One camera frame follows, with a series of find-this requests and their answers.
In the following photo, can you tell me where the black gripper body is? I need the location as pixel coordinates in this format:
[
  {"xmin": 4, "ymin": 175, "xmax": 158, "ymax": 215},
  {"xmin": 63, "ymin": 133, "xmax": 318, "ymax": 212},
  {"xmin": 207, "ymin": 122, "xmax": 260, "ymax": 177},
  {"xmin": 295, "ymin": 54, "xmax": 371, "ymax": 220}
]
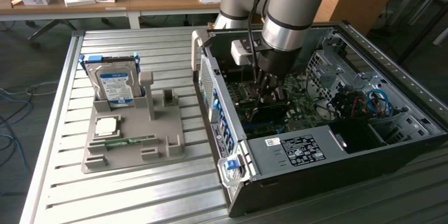
[{"xmin": 259, "ymin": 48, "xmax": 300, "ymax": 77}]

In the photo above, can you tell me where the black graphics card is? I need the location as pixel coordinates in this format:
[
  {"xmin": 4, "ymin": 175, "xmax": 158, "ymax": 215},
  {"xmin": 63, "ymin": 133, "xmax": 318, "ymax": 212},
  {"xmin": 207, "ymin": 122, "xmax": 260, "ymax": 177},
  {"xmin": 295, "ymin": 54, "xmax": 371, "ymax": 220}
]
[{"xmin": 244, "ymin": 102, "xmax": 291, "ymax": 130}]

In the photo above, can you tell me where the CPU socket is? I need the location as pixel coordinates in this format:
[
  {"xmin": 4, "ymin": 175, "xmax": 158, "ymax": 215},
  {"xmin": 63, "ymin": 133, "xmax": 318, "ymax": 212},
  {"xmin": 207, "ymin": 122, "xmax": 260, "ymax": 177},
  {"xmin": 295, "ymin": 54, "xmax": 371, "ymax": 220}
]
[{"xmin": 240, "ymin": 81, "xmax": 262, "ymax": 101}]

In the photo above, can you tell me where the green motherboard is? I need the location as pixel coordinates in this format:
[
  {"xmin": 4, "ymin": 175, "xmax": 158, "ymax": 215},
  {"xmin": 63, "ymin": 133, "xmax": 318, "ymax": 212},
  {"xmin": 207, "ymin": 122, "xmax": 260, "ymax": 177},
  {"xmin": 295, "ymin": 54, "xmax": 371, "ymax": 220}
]
[{"xmin": 223, "ymin": 68, "xmax": 334, "ymax": 140}]

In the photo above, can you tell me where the grey chipset heatsink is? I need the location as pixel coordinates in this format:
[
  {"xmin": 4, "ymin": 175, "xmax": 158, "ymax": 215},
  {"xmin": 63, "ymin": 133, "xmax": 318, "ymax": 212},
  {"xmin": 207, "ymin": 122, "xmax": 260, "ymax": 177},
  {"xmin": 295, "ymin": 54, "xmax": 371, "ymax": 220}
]
[{"xmin": 287, "ymin": 121, "xmax": 310, "ymax": 132}]

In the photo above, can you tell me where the grey power supply unit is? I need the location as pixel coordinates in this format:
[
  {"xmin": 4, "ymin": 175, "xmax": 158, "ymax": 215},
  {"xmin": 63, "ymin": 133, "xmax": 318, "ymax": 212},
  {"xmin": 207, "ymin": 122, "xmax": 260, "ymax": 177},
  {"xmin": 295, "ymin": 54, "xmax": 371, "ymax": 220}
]
[{"xmin": 247, "ymin": 125, "xmax": 346, "ymax": 176}]

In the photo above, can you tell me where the blue case latch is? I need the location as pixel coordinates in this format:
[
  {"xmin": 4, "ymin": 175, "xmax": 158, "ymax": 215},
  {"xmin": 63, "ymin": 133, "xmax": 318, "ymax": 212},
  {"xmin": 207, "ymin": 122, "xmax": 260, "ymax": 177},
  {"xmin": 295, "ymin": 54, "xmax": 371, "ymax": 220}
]
[{"xmin": 226, "ymin": 157, "xmax": 243, "ymax": 172}]

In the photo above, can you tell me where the black open PC case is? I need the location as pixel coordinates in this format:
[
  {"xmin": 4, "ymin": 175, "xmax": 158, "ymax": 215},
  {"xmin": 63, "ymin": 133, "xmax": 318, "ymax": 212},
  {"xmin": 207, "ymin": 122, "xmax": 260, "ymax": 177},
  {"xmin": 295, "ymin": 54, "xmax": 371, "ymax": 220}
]
[{"xmin": 191, "ymin": 20, "xmax": 448, "ymax": 218}]

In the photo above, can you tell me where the grey parts rack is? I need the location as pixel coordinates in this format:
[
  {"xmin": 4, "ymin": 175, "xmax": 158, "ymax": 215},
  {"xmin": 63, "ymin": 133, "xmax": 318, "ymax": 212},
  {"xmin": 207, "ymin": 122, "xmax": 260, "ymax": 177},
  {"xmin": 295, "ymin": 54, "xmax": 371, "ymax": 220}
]
[{"xmin": 80, "ymin": 71, "xmax": 187, "ymax": 175}]

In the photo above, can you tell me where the green RAM stick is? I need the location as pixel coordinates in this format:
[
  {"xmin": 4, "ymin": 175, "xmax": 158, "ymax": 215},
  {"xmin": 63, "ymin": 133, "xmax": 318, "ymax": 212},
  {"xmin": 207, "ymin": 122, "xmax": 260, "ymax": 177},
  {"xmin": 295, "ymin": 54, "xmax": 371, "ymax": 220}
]
[{"xmin": 90, "ymin": 134, "xmax": 156, "ymax": 148}]

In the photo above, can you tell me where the silver CPU chip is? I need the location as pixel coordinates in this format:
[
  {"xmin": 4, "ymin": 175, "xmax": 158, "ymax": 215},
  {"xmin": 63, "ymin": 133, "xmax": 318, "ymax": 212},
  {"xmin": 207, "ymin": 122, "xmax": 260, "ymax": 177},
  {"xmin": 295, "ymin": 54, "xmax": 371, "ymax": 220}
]
[{"xmin": 92, "ymin": 117, "xmax": 122, "ymax": 138}]

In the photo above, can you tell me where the wooden desk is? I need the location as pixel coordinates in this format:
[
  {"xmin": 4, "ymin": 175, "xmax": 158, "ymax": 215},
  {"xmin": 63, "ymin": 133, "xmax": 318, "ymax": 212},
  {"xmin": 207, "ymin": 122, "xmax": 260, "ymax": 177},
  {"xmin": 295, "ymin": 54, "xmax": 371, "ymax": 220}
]
[{"xmin": 0, "ymin": 0, "xmax": 322, "ymax": 29}]

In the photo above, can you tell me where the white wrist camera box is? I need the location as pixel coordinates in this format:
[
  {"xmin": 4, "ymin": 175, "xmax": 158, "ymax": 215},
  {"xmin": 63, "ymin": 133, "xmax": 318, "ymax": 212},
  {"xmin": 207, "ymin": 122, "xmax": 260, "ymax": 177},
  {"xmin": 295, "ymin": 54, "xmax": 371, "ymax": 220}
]
[{"xmin": 230, "ymin": 39, "xmax": 267, "ymax": 66}]

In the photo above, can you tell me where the black camera cable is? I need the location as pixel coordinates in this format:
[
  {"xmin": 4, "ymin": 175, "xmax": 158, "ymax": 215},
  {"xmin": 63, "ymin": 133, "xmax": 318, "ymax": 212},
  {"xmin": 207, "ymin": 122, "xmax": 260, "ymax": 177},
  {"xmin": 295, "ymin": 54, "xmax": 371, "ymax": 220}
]
[{"xmin": 247, "ymin": 0, "xmax": 276, "ymax": 83}]

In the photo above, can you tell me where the black and red wire bundle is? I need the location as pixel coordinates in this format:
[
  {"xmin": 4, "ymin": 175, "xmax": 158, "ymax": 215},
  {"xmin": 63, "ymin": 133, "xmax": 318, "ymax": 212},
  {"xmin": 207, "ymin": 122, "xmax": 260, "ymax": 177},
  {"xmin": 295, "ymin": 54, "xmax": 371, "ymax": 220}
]
[{"xmin": 331, "ymin": 91, "xmax": 372, "ymax": 119}]

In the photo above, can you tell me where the blue data wire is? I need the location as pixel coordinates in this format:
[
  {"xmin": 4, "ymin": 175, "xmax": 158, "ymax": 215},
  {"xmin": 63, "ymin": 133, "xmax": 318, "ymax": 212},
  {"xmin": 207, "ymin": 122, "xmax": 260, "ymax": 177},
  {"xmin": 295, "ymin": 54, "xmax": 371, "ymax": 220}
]
[{"xmin": 366, "ymin": 89, "xmax": 394, "ymax": 118}]

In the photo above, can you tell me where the hard disk with blue bracket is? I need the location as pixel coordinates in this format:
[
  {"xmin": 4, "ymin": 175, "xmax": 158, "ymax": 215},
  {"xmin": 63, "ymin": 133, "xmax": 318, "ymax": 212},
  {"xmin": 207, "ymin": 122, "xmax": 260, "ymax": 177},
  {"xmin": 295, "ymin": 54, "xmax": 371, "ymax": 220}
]
[{"xmin": 78, "ymin": 52, "xmax": 142, "ymax": 109}]

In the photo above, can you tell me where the blue floor cable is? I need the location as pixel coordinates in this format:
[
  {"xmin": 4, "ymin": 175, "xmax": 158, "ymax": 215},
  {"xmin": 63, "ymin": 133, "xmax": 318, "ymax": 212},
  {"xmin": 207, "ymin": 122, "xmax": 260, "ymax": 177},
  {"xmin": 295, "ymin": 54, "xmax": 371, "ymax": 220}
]
[{"xmin": 0, "ymin": 87, "xmax": 35, "ymax": 196}]

